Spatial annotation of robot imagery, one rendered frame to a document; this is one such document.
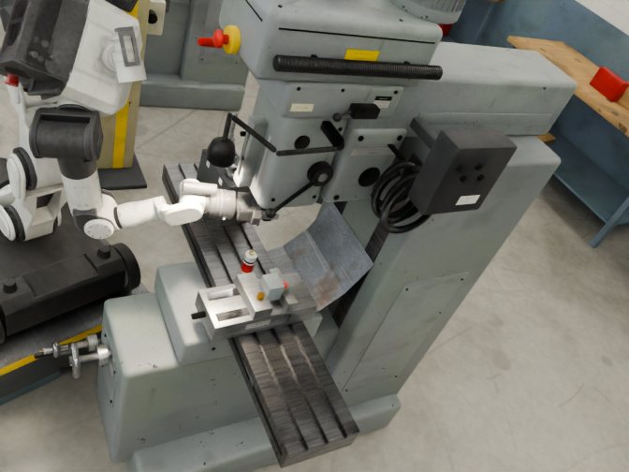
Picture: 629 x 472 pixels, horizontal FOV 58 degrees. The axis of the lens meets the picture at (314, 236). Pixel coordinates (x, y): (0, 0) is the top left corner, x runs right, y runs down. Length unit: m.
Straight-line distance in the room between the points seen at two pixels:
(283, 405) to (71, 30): 1.11
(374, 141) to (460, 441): 1.89
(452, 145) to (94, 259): 1.48
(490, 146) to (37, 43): 1.06
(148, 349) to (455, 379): 1.86
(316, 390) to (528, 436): 1.80
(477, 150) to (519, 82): 0.45
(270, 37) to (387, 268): 0.92
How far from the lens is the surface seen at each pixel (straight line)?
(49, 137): 1.52
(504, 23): 6.71
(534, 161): 1.90
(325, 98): 1.39
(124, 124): 3.54
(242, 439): 2.43
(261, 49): 1.25
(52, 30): 1.51
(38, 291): 2.27
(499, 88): 1.75
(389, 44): 1.39
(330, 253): 2.04
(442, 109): 1.65
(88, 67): 1.53
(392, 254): 1.84
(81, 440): 2.60
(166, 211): 1.65
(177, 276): 2.00
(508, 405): 3.38
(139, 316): 2.03
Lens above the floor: 2.31
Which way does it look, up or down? 40 degrees down
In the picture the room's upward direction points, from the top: 22 degrees clockwise
